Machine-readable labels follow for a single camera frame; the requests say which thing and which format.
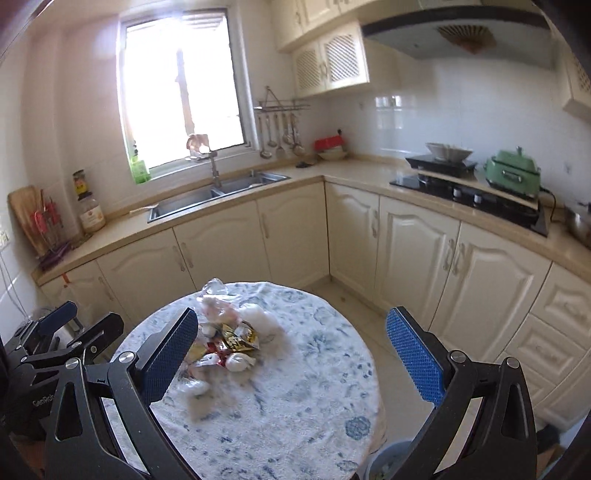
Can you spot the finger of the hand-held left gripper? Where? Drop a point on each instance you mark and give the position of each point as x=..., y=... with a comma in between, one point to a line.
x=99, y=331
x=55, y=318

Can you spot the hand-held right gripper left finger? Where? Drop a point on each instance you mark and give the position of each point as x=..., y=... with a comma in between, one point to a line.
x=159, y=364

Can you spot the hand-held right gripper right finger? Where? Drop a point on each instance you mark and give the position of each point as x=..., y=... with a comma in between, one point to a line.
x=413, y=355

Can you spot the white plastic wrapper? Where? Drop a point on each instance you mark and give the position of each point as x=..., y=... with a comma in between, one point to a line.
x=196, y=386

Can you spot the small white tissue wad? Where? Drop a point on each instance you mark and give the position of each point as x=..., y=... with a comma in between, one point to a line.
x=238, y=363

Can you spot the clear plastic bag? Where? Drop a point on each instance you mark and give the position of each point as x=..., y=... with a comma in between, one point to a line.
x=217, y=304

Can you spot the yellow snack packet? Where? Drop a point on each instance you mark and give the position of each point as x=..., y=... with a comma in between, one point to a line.
x=240, y=339

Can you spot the grey plastic bin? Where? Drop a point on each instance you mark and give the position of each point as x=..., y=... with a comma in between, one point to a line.
x=392, y=461

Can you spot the large white tissue wad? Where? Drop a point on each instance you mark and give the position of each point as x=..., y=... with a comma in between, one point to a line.
x=263, y=321

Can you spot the glass jar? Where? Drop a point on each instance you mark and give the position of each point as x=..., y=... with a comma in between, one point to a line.
x=92, y=214

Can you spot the wooden cutting board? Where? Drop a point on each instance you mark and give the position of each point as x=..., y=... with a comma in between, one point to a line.
x=23, y=207

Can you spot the blue floral white tablecloth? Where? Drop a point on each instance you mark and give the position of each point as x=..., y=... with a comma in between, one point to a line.
x=300, y=392

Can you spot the yellow label bottle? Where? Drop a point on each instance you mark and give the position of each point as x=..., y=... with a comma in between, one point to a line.
x=81, y=184

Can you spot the stainless steel sink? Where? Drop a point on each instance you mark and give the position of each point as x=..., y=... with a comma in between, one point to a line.
x=184, y=203

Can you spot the green dish soap bottle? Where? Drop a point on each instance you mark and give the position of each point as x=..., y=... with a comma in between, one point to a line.
x=140, y=168

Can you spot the black gas stove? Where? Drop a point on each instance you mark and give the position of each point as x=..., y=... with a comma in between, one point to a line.
x=508, y=210

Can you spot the beige wooden board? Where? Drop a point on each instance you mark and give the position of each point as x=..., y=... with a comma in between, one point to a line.
x=480, y=184

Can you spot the black induction cooker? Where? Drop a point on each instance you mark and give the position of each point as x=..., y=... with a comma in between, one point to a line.
x=425, y=164

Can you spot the metal faucet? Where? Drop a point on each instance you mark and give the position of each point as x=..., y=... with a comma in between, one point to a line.
x=214, y=170

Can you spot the wide white bowl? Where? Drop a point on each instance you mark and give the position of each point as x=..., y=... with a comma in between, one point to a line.
x=448, y=151

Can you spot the green electric pot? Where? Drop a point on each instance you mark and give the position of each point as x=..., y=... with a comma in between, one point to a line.
x=512, y=173

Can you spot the stainless steel pot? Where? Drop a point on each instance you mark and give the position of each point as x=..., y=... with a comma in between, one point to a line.
x=579, y=224

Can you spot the white framed window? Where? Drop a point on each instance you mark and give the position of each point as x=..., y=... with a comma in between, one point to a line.
x=184, y=92

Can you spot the black range hood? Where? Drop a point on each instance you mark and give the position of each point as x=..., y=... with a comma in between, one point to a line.
x=415, y=41

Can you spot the brown folding fan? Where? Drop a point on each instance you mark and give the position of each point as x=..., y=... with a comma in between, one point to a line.
x=466, y=39

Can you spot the wall socket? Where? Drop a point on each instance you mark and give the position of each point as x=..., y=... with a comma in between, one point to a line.
x=3, y=240

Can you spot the metal utensil rail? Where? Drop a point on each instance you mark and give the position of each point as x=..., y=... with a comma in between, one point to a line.
x=281, y=107

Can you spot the cream lattice wall cabinet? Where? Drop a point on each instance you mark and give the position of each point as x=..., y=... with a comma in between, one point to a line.
x=330, y=64

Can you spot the cream narrow wall cabinet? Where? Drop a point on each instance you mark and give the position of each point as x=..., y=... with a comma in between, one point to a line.
x=579, y=83

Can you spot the cream plain wall cabinet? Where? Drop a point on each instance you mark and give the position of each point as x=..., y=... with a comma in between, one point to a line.
x=318, y=18

